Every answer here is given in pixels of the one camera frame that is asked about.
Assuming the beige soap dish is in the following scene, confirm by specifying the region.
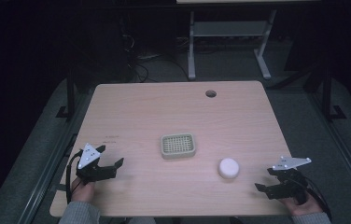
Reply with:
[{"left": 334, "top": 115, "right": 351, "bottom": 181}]
[{"left": 160, "top": 133, "right": 197, "bottom": 160}]

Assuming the round white soap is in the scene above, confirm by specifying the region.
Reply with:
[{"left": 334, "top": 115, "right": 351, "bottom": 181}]
[{"left": 218, "top": 157, "right": 241, "bottom": 180}]

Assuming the grey metal rail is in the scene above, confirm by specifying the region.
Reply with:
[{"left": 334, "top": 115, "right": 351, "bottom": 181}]
[
  {"left": 16, "top": 92, "right": 86, "bottom": 224},
  {"left": 305, "top": 91, "right": 351, "bottom": 203}
]

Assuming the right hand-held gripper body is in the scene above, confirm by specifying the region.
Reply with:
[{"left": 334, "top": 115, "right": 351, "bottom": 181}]
[{"left": 266, "top": 156, "right": 313, "bottom": 205}]

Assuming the bundle of floor cables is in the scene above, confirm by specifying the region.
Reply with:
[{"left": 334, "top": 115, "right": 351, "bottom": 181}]
[{"left": 119, "top": 18, "right": 190, "bottom": 84}]

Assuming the black metal stand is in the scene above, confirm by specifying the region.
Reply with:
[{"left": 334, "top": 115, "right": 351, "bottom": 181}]
[
  {"left": 319, "top": 62, "right": 347, "bottom": 121},
  {"left": 55, "top": 66, "right": 77, "bottom": 119}
]

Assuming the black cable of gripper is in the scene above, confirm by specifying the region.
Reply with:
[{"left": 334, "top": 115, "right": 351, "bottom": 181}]
[
  {"left": 301, "top": 175, "right": 333, "bottom": 220},
  {"left": 65, "top": 149, "right": 84, "bottom": 205}
]

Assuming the person's left hand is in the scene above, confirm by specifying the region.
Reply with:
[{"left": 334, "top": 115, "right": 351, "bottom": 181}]
[{"left": 70, "top": 176, "right": 97, "bottom": 203}]

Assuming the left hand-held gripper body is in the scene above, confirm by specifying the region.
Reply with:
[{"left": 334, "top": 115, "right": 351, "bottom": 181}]
[{"left": 76, "top": 142, "right": 118, "bottom": 185}]

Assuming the white metal stand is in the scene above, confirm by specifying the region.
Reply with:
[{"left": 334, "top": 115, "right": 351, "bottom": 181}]
[{"left": 176, "top": 0, "right": 321, "bottom": 81}]

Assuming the person's right hand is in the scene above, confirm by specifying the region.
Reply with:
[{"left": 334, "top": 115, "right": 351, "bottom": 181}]
[{"left": 279, "top": 191, "right": 325, "bottom": 217}]

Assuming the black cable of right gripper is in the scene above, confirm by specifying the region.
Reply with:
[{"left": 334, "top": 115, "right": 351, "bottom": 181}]
[{"left": 301, "top": 175, "right": 333, "bottom": 220}]

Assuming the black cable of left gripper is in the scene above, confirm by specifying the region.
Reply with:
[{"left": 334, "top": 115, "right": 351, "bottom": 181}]
[{"left": 65, "top": 149, "right": 84, "bottom": 205}]

